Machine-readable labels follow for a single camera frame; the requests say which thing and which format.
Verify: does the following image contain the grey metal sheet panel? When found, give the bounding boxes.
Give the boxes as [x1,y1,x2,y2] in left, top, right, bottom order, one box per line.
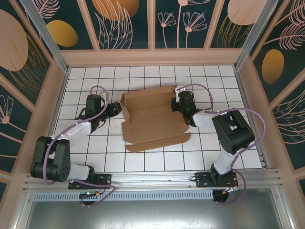
[23,200,284,229]

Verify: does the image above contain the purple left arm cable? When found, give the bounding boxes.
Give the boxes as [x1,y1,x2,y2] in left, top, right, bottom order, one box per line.
[45,85,117,208]

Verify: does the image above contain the brown cardboard box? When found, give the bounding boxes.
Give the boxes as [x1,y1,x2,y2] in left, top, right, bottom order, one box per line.
[120,84,191,153]

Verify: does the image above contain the slotted grey cable tray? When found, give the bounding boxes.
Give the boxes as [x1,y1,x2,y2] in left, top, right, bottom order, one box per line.
[33,189,214,201]

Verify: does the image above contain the yellow connector with red wires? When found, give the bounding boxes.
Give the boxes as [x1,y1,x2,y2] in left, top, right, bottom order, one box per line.
[223,185,239,194]

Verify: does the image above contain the aluminium side rail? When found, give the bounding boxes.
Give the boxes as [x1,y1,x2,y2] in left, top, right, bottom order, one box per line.
[37,68,71,174]
[234,68,271,171]

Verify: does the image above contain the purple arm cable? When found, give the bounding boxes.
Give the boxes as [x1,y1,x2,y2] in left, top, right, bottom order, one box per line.
[177,83,267,206]
[45,85,117,208]

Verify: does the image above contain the small circuit board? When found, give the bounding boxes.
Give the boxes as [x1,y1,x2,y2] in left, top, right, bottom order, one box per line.
[80,190,102,199]

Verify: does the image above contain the long aluminium mounting rail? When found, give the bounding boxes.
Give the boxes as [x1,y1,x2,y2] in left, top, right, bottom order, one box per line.
[22,169,284,191]

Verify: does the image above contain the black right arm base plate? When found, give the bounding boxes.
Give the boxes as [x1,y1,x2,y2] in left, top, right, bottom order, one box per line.
[194,172,239,189]

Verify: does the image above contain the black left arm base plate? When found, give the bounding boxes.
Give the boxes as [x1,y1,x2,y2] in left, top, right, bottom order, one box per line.
[68,173,112,190]

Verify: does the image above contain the aluminium frame post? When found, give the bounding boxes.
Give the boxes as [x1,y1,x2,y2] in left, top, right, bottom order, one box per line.
[20,0,70,73]
[233,0,277,70]

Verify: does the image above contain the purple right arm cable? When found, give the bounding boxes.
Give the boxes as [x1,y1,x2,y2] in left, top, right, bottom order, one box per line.
[177,83,267,206]

